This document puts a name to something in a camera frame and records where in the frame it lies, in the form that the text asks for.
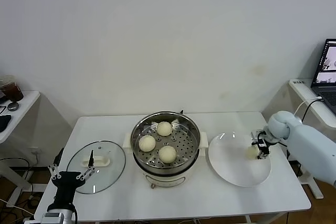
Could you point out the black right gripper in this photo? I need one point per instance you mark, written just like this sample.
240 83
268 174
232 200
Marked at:
264 146

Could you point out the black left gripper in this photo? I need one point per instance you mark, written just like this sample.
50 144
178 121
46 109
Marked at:
65 182

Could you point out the white steamed baozi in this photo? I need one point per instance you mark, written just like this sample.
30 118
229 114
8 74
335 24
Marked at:
167 154
164 129
252 153
146 143

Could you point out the round glass pot lid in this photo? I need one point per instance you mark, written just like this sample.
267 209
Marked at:
110 171

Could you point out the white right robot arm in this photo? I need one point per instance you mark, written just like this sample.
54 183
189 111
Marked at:
307 140

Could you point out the stainless steel steamer basket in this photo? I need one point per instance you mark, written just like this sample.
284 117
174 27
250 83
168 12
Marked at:
189 145

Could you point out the white round plate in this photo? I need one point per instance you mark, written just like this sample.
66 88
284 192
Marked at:
231 163

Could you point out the white side desk with laptop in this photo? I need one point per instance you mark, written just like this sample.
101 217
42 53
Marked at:
304 93

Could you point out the black white label sticker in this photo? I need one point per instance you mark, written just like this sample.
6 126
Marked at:
298 82

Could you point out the white side desk with cup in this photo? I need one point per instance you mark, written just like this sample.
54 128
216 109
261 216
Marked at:
26 103

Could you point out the round dark grey disc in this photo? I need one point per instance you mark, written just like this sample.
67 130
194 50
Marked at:
12 106

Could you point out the dark grey open laptop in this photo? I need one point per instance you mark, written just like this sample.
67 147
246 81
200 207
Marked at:
328 95

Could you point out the white electric cooker base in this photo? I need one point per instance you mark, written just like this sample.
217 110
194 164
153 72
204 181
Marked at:
164 181

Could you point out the plastic iced coffee cup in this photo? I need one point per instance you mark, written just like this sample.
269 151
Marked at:
13 91

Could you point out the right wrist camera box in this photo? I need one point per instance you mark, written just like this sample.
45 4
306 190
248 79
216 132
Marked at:
256 134

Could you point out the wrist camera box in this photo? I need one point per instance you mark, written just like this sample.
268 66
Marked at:
256 134
53 217

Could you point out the white wall socket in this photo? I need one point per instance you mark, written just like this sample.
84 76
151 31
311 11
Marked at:
35 152

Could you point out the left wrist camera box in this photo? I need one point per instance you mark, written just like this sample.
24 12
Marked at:
53 217

